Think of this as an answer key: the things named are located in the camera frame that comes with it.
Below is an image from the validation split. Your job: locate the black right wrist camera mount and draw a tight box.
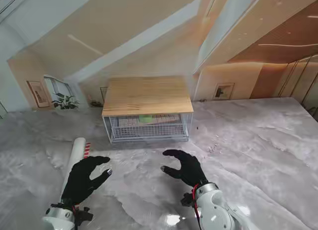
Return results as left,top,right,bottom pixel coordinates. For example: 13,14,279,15
180,192,197,207

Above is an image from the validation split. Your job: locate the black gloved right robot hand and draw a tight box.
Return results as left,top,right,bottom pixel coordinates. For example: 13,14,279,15
160,149,209,188

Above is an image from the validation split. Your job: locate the teal striped mouse pad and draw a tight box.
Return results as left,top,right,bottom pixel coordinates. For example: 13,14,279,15
61,137,91,198

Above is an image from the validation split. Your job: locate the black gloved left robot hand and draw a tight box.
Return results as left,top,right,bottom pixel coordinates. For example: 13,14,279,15
61,155,113,206

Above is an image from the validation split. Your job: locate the pink keyboard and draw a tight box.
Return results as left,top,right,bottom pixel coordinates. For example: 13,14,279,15
116,115,181,126

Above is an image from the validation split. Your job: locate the tall framed wall picture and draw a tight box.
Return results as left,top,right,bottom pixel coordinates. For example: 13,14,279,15
26,80,50,108

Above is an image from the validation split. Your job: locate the wood-topped white wire organizer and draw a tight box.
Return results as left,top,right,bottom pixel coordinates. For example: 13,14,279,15
101,76,194,144

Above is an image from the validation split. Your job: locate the large green leafy plant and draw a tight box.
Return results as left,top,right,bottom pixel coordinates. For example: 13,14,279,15
51,92,80,110

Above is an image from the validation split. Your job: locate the red right wrist cable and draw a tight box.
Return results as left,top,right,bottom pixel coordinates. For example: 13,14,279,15
190,184,201,220

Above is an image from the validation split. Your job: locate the white wire drawer basket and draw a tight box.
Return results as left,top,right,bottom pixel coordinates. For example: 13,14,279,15
110,125,188,142

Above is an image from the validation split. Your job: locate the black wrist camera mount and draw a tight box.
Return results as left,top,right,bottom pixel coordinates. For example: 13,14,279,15
180,192,197,207
74,206,94,227

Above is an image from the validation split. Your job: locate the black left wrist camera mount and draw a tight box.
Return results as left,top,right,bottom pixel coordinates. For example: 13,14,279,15
74,206,94,227

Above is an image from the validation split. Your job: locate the small framed wall picture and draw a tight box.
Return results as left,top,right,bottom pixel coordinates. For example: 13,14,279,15
214,82,235,100

